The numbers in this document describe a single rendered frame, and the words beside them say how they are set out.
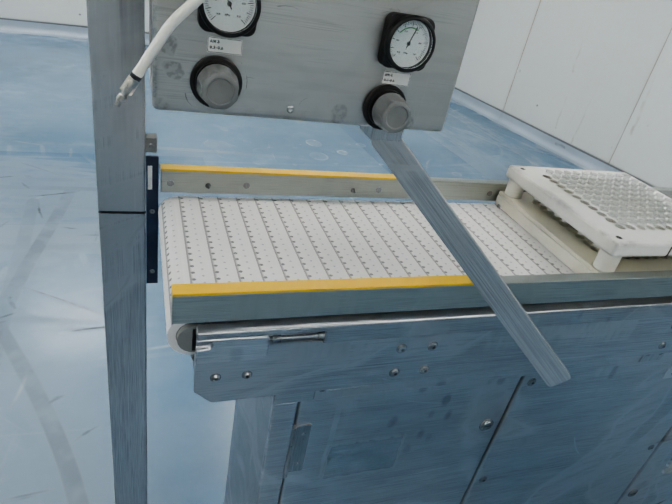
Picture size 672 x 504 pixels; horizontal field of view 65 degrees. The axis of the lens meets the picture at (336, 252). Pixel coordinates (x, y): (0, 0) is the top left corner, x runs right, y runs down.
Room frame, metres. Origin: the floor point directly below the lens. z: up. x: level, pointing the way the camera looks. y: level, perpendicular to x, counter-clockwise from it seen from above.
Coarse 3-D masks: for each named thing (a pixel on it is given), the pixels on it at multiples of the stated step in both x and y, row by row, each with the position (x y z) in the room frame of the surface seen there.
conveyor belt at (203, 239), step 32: (160, 224) 0.57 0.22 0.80; (192, 224) 0.56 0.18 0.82; (224, 224) 0.57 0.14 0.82; (256, 224) 0.59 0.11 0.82; (288, 224) 0.61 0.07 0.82; (320, 224) 0.63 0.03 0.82; (352, 224) 0.64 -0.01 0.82; (384, 224) 0.66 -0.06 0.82; (416, 224) 0.69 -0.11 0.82; (480, 224) 0.73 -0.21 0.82; (512, 224) 0.76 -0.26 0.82; (192, 256) 0.49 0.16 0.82; (224, 256) 0.50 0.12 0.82; (256, 256) 0.51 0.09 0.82; (288, 256) 0.53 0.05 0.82; (320, 256) 0.54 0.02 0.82; (352, 256) 0.56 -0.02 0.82; (384, 256) 0.58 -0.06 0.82; (416, 256) 0.59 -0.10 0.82; (448, 256) 0.61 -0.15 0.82; (512, 256) 0.65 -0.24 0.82; (544, 256) 0.67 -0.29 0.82; (192, 352) 0.39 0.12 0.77
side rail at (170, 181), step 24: (192, 192) 0.63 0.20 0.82; (216, 192) 0.64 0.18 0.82; (240, 192) 0.66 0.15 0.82; (264, 192) 0.67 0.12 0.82; (288, 192) 0.68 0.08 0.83; (312, 192) 0.70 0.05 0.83; (336, 192) 0.71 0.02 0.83; (360, 192) 0.73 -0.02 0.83; (384, 192) 0.74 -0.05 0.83; (456, 192) 0.79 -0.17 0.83; (480, 192) 0.81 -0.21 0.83
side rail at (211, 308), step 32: (384, 288) 0.45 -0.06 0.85; (416, 288) 0.46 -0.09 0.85; (448, 288) 0.48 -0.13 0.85; (512, 288) 0.51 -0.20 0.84; (544, 288) 0.53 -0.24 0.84; (576, 288) 0.55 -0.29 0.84; (608, 288) 0.57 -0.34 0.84; (640, 288) 0.59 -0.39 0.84; (192, 320) 0.37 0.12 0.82; (224, 320) 0.38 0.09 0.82
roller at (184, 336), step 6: (186, 324) 0.39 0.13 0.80; (192, 324) 0.39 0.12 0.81; (180, 330) 0.38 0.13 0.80; (186, 330) 0.38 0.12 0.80; (192, 330) 0.38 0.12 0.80; (180, 336) 0.38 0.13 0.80; (186, 336) 0.38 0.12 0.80; (192, 336) 0.38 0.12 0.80; (180, 342) 0.38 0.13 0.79; (186, 342) 0.38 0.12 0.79; (192, 342) 0.38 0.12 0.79; (186, 348) 0.38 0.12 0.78; (192, 348) 0.38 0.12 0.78
